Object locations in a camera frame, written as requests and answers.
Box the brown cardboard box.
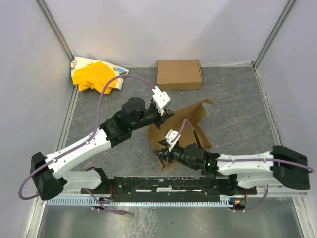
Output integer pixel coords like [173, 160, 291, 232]
[156, 59, 203, 91]
[147, 98, 215, 171]

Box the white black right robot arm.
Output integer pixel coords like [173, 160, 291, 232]
[153, 141, 313, 190]

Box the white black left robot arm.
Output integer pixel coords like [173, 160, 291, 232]
[30, 96, 174, 201]

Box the folded brown cardboard box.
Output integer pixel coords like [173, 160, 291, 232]
[156, 59, 203, 91]

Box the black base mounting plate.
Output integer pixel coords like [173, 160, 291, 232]
[80, 176, 257, 202]

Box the yellow cloth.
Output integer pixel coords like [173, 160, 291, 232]
[72, 62, 116, 93]

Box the white patterned cloth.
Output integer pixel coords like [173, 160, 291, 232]
[70, 56, 129, 78]

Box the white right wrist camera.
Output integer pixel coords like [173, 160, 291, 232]
[164, 129, 180, 152]

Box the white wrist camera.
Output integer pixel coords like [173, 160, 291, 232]
[164, 129, 180, 152]
[152, 86, 171, 115]

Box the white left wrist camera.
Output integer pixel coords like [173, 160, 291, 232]
[152, 86, 171, 115]

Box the light blue slotted cable duct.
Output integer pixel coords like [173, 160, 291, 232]
[46, 196, 233, 208]

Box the aluminium front rail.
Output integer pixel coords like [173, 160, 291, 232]
[34, 175, 309, 197]

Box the right aluminium floor rail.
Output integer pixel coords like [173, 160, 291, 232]
[254, 69, 311, 238]

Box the aluminium floor rail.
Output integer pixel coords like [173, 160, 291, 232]
[22, 86, 79, 238]
[254, 69, 311, 238]

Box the left aluminium frame post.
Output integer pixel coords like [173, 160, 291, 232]
[35, 0, 74, 61]

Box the aluminium frame post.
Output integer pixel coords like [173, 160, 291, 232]
[35, 0, 74, 61]
[252, 0, 297, 69]

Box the left aluminium floor rail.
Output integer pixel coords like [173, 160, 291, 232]
[22, 86, 79, 238]

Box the right aluminium frame post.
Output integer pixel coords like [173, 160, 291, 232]
[252, 0, 297, 69]

